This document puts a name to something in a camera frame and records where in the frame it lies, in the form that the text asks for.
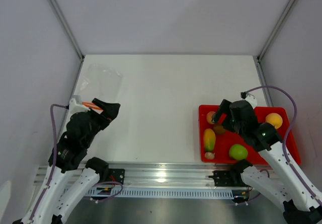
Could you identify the aluminium frame post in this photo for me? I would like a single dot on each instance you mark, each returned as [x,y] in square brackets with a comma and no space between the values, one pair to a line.
[277,28]
[66,28]

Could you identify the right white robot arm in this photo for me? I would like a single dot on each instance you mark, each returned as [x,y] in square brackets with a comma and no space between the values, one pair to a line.
[297,198]

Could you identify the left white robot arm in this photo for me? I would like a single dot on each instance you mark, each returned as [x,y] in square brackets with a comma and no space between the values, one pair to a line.
[52,204]

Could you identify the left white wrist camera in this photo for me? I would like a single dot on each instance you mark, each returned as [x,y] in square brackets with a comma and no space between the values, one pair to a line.
[76,105]

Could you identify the orange fruit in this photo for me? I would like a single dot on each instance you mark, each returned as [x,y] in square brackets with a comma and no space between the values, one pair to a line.
[274,119]

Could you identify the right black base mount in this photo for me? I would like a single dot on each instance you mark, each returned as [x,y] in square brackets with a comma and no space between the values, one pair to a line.
[224,178]

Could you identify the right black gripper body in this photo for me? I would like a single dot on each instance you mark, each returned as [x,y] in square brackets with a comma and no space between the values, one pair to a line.
[235,126]

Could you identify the right aluminium frame post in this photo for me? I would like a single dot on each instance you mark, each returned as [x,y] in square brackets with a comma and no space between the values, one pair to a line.
[277,28]

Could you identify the red plastic tray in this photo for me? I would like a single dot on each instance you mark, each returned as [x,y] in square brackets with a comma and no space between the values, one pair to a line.
[225,141]

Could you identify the left aluminium frame post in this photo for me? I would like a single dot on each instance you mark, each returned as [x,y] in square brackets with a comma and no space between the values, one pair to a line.
[66,28]

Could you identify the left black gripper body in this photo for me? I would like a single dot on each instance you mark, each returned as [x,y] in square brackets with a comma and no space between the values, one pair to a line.
[98,123]

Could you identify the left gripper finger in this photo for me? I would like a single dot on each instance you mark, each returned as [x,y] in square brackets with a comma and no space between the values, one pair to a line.
[110,110]
[99,104]

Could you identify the clear orange zip top bag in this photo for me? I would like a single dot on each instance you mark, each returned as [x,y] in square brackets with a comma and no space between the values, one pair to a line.
[101,82]

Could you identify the brown kiwi fruit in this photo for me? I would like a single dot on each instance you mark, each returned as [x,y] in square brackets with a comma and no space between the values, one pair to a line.
[218,129]

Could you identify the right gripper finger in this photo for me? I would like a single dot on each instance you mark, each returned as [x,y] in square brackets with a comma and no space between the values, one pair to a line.
[224,121]
[222,109]

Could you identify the garlic bulb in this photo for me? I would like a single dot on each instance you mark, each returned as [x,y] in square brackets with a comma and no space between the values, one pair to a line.
[209,156]

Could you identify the yellow green mango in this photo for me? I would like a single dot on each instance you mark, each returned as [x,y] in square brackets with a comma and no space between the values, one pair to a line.
[209,139]

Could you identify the peach fruit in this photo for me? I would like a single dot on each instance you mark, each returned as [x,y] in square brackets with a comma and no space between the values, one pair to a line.
[209,117]

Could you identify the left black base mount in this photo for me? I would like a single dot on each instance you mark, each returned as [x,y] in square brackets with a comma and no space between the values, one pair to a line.
[117,175]

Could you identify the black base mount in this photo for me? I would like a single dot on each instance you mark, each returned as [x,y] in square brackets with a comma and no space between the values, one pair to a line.
[224,178]
[117,175]

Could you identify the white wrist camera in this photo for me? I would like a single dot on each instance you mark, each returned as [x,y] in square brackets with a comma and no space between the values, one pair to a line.
[76,105]
[251,99]

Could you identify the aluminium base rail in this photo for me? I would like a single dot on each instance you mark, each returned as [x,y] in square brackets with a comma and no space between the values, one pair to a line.
[168,175]

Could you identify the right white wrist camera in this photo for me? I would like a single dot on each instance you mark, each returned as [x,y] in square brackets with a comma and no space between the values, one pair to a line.
[251,99]

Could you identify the green apple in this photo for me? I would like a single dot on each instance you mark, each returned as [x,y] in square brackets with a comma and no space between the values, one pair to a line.
[238,152]

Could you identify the slotted cable duct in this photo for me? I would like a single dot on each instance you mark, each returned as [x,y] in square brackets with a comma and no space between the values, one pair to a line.
[209,193]

